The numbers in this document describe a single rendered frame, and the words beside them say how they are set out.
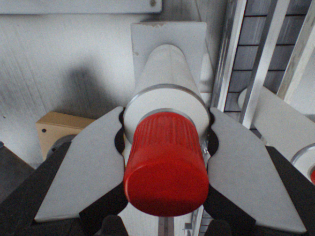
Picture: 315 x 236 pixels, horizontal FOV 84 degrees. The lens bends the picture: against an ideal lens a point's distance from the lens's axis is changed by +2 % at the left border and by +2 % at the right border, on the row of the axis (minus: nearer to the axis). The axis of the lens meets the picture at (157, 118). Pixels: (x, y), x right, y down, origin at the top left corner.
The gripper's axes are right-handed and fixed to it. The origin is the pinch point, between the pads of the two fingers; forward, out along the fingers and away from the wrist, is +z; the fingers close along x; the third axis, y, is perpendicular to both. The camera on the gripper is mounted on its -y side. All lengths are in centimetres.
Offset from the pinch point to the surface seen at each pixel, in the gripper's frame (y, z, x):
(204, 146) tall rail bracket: 9.5, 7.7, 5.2
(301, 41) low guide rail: -2.4, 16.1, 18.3
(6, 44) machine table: -1.3, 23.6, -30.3
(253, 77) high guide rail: 1.0, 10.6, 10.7
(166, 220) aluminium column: 45.7, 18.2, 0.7
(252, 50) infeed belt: -0.9, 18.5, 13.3
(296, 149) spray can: 5.9, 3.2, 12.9
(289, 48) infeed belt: -1.2, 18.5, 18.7
